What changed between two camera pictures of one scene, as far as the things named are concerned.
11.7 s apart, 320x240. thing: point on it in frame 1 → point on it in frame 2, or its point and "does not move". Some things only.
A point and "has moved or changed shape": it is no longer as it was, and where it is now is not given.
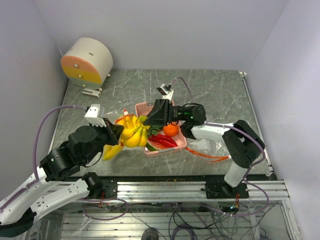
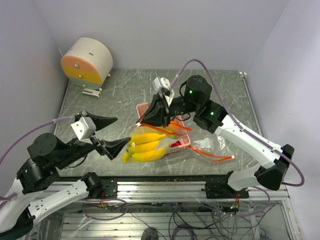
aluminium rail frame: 183,207 does not move
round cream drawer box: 87,62 does not move
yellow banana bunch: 135,131 → 144,147
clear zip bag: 134,135 has moved or changed shape
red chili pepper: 161,142 → 177,143
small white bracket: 91,92 does not move
